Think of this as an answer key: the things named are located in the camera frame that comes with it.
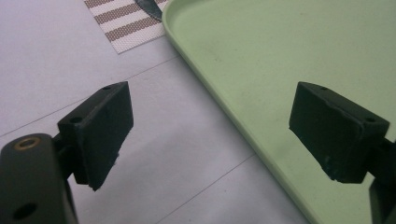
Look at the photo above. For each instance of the dark grey utensil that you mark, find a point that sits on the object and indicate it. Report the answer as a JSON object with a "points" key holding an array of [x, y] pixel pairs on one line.
{"points": [[151, 7]]}

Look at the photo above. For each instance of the brown white striped cloth mat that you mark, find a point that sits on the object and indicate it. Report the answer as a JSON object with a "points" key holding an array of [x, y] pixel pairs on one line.
{"points": [[127, 23]]}

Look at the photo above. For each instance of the light green plastic tray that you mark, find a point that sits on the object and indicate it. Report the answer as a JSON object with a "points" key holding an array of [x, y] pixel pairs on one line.
{"points": [[280, 62]]}

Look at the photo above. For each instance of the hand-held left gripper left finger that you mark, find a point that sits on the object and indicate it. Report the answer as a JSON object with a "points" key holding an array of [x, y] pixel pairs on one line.
{"points": [[99, 137]]}

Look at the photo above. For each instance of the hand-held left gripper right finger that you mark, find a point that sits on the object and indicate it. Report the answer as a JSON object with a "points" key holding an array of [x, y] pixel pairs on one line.
{"points": [[333, 137]]}

